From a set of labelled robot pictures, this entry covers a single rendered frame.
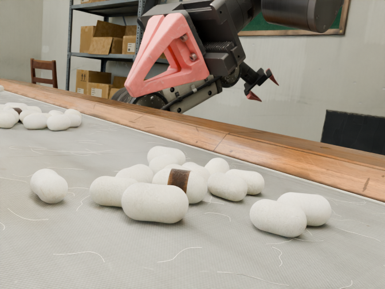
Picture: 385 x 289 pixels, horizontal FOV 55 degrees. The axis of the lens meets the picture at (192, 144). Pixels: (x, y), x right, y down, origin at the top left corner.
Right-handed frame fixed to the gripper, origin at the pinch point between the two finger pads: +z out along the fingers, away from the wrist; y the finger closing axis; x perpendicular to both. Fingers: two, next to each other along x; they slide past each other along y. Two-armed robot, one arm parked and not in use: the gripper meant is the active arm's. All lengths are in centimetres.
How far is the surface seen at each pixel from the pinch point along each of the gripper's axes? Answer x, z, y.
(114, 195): -0.2, 9.8, 10.4
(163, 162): 3.8, 4.2, 6.1
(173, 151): 5.3, 2.0, 3.9
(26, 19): 50, -141, -487
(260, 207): 3.1, 5.1, 16.9
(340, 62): 113, -162, -84
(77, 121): 7.6, 1.1, -21.0
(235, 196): 5.5, 3.8, 12.8
